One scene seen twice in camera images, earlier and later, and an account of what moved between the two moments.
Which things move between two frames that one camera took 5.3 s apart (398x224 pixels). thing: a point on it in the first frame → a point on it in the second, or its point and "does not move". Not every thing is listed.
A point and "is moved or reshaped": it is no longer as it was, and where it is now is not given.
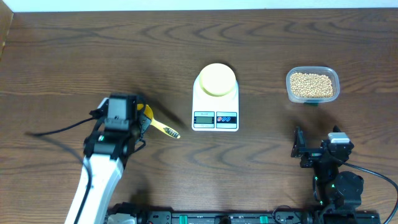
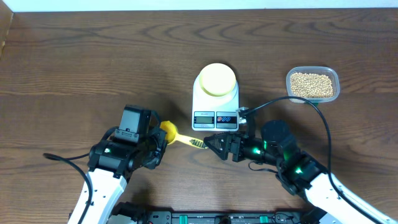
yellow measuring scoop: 148,113 is moved or reshaped
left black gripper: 143,121 → 160,134
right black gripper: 311,155 → 229,137
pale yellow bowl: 217,79 does not move
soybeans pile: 311,85 does not move
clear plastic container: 312,84 does not move
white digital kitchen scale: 214,113 does not move
